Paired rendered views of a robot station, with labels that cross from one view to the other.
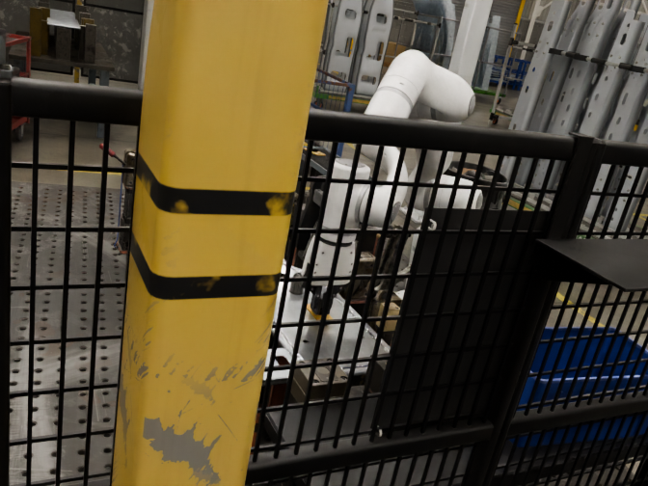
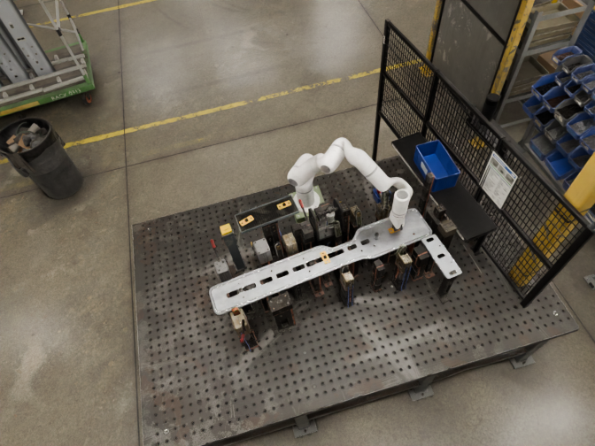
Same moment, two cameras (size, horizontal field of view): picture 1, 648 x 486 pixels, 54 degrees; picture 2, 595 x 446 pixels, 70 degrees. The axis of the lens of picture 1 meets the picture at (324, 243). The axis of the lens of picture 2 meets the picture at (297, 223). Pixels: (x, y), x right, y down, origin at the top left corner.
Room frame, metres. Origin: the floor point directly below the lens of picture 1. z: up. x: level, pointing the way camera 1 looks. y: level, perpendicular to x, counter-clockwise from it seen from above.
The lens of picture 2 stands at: (1.47, 1.44, 3.21)
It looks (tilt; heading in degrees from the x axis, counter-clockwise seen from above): 56 degrees down; 285
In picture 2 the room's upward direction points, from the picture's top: 8 degrees counter-clockwise
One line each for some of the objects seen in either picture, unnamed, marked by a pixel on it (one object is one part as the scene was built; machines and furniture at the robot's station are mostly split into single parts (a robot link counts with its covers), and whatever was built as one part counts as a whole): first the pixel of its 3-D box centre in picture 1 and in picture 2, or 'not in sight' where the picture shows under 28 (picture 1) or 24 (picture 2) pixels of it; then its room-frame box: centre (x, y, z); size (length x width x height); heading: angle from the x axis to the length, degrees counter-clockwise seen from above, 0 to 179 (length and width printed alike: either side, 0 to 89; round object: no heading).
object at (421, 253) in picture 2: not in sight; (417, 263); (1.09, 0.11, 0.84); 0.11 x 0.10 x 0.28; 119
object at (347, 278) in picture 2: not in sight; (346, 288); (1.51, 0.33, 0.87); 0.12 x 0.09 x 0.35; 119
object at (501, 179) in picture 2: (473, 329); (498, 180); (0.71, -0.20, 1.30); 0.23 x 0.02 x 0.31; 119
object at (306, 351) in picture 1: (243, 234); (322, 259); (1.66, 0.23, 1.00); 1.38 x 0.22 x 0.02; 29
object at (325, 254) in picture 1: (331, 257); (397, 216); (1.24, -0.02, 1.14); 0.10 x 0.07 x 0.11; 119
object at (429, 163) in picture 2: (569, 382); (435, 165); (1.00, -0.48, 1.10); 0.30 x 0.17 x 0.13; 113
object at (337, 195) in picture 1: (345, 194); (401, 201); (1.24, -0.02, 1.29); 0.09 x 0.08 x 0.13; 70
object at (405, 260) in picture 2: not in sight; (400, 271); (1.19, 0.19, 0.87); 0.12 x 0.09 x 0.35; 119
